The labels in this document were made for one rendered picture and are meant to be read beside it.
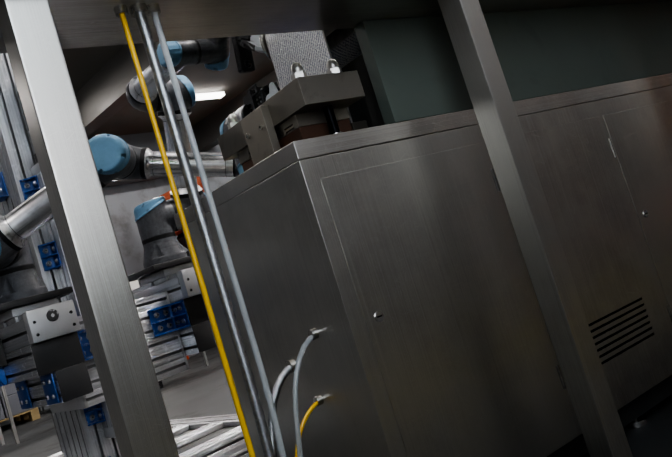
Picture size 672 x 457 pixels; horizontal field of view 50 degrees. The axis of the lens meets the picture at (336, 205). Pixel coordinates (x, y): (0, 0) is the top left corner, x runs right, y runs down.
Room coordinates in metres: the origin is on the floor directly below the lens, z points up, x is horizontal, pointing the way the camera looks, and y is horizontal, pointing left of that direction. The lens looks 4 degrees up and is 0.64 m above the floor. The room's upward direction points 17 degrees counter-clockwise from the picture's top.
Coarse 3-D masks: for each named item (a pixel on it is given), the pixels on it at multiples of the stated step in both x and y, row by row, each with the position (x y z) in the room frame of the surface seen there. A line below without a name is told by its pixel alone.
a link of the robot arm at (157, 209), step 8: (152, 200) 2.44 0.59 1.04; (160, 200) 2.46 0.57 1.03; (168, 200) 2.50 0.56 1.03; (136, 208) 2.45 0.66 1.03; (144, 208) 2.43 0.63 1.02; (152, 208) 2.43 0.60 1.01; (160, 208) 2.45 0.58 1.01; (168, 208) 2.47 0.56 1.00; (176, 208) 2.48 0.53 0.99; (136, 216) 2.45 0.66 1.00; (144, 216) 2.43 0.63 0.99; (152, 216) 2.43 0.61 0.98; (160, 216) 2.45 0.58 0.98; (168, 216) 2.46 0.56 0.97; (144, 224) 2.44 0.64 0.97; (152, 224) 2.43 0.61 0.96; (160, 224) 2.44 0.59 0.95; (168, 224) 2.46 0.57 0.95; (144, 232) 2.44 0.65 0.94; (152, 232) 2.43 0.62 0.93; (160, 232) 2.44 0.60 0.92; (168, 232) 2.45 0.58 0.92
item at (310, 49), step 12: (300, 36) 1.72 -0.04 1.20; (312, 36) 1.69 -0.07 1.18; (324, 36) 1.66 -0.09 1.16; (288, 48) 1.78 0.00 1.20; (300, 48) 1.74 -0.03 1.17; (312, 48) 1.70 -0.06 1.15; (324, 48) 1.66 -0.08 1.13; (276, 60) 1.83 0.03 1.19; (288, 60) 1.79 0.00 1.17; (300, 60) 1.75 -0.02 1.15; (312, 60) 1.71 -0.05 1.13; (324, 60) 1.68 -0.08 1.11; (276, 72) 1.84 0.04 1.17; (288, 72) 1.80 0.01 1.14; (312, 72) 1.72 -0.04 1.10; (324, 72) 1.69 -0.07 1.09
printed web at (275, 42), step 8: (296, 32) 1.73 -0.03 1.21; (336, 32) 1.80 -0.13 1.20; (344, 32) 1.77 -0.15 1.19; (352, 32) 1.75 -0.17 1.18; (272, 40) 1.82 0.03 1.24; (280, 40) 1.79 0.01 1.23; (288, 40) 1.77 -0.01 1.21; (328, 40) 1.83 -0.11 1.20; (336, 40) 1.80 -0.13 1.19; (344, 40) 1.78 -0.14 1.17; (352, 40) 1.76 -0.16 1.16; (272, 48) 1.83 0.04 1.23; (280, 48) 1.80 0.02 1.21; (336, 48) 1.81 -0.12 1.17; (344, 48) 1.79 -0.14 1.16; (352, 48) 1.77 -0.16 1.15; (272, 56) 1.84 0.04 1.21; (336, 56) 1.83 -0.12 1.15; (344, 56) 1.81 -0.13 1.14; (352, 56) 1.80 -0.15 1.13; (344, 64) 1.83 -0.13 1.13
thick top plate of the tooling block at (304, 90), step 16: (304, 80) 1.45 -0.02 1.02; (320, 80) 1.47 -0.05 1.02; (336, 80) 1.50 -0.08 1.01; (352, 80) 1.52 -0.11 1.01; (272, 96) 1.53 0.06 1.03; (288, 96) 1.48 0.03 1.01; (304, 96) 1.44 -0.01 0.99; (320, 96) 1.47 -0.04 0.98; (336, 96) 1.49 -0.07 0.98; (352, 96) 1.52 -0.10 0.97; (272, 112) 1.54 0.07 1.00; (288, 112) 1.50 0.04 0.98; (304, 112) 1.51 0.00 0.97; (240, 128) 1.67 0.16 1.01; (224, 144) 1.74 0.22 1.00; (240, 144) 1.68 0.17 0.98; (224, 160) 1.76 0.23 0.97
